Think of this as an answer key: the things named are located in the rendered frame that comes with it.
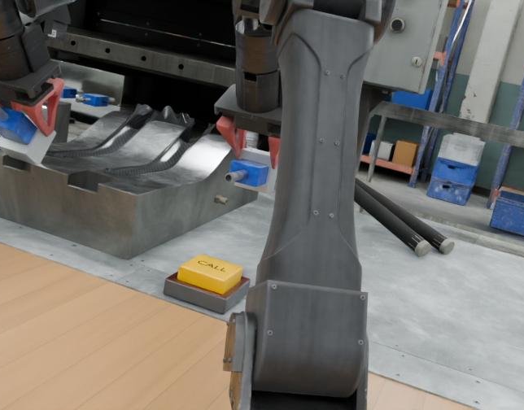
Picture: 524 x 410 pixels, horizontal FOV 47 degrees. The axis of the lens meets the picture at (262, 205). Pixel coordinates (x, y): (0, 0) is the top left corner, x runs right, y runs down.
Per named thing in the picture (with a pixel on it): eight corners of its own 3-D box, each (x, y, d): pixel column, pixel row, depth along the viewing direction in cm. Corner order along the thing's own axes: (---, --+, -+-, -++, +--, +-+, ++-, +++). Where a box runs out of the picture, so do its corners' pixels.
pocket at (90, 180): (96, 211, 79) (100, 184, 78) (63, 200, 80) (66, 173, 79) (115, 205, 83) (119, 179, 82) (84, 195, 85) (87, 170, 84)
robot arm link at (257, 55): (235, 56, 79) (233, 6, 75) (277, 56, 79) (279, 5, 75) (237, 82, 74) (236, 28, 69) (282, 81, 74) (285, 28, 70)
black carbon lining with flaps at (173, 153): (121, 191, 84) (130, 125, 82) (28, 163, 89) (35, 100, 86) (220, 165, 116) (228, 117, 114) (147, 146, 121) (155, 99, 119)
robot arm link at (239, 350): (232, 300, 39) (242, 342, 34) (355, 315, 41) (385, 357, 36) (215, 384, 41) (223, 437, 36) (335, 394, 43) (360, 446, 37)
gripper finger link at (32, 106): (35, 112, 86) (15, 54, 79) (77, 123, 84) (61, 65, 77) (4, 140, 82) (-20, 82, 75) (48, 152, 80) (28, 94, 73)
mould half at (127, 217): (128, 260, 78) (142, 160, 75) (-28, 208, 86) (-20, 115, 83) (257, 199, 125) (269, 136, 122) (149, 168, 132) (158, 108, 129)
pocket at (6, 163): (29, 189, 82) (32, 163, 81) (-1, 180, 83) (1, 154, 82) (51, 185, 86) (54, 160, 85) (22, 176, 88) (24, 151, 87)
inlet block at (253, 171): (242, 203, 76) (251, 162, 74) (207, 193, 77) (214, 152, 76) (273, 190, 88) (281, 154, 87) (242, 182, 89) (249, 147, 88)
